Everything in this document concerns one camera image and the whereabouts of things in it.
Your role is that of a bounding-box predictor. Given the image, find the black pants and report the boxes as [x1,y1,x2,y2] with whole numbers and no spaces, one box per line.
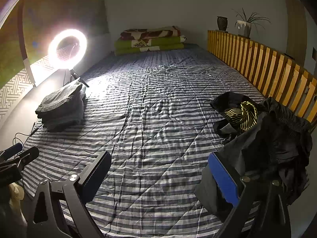
[194,96,314,221]

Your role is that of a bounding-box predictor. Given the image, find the left hand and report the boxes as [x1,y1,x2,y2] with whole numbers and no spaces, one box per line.
[9,183,25,204]

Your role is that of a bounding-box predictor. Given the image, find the folded grey clothes stack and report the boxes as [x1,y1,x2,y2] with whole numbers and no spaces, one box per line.
[35,79,86,132]

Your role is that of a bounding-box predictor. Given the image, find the black and yellow garment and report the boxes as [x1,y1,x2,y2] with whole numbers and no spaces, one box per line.
[210,91,265,133]

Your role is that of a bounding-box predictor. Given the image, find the striped bed quilt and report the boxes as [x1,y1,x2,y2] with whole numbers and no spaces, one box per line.
[21,45,263,237]

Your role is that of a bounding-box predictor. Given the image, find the wooden slatted headboard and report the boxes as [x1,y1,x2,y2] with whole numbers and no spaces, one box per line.
[207,30,317,126]

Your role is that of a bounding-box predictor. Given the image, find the potted plant white pot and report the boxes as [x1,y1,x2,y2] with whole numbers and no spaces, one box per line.
[233,8,271,38]

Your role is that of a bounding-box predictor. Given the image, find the wooden door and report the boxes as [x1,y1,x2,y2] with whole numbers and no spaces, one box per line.
[285,0,307,66]

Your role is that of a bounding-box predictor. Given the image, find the dark ceramic pot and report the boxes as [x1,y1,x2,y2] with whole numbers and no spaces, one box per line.
[217,16,228,32]

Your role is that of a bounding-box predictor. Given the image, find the black cable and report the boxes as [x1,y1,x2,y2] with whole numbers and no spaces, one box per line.
[14,121,37,152]

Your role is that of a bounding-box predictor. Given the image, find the ring light tripod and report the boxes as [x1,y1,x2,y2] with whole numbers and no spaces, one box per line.
[69,69,89,88]

